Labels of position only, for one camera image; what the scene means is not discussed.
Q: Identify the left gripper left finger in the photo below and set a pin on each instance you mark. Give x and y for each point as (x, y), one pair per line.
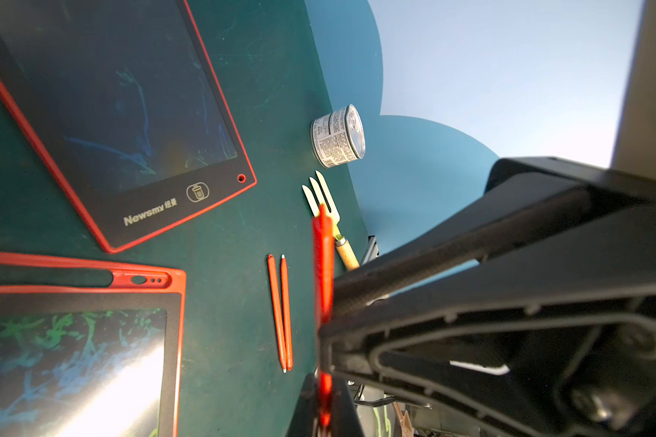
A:
(344, 419)

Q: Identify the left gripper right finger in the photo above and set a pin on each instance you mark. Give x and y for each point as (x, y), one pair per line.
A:
(531, 312)

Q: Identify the colourful scribble red writing tablet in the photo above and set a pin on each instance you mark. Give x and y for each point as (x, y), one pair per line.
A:
(91, 361)

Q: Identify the red stylus right pair outer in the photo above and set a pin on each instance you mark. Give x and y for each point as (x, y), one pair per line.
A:
(286, 307)

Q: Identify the red stylus pair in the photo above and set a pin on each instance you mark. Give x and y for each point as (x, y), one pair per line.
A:
(286, 307)
(277, 311)

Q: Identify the red stylus right pair inner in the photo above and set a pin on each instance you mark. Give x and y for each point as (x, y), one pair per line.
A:
(277, 311)

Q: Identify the green garden fork wooden handle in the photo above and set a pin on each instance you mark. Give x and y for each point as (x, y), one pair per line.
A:
(318, 196)

